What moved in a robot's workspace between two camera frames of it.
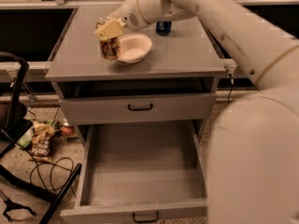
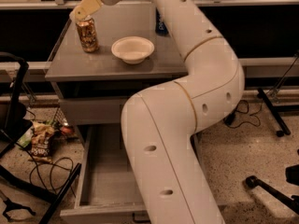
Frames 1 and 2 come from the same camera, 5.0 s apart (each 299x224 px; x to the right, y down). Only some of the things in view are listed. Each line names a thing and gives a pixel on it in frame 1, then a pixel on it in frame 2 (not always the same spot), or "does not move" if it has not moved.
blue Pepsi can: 163,27 does not move
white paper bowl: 132,48 does not move
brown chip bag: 42,142 does not move
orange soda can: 109,47 to 87,31
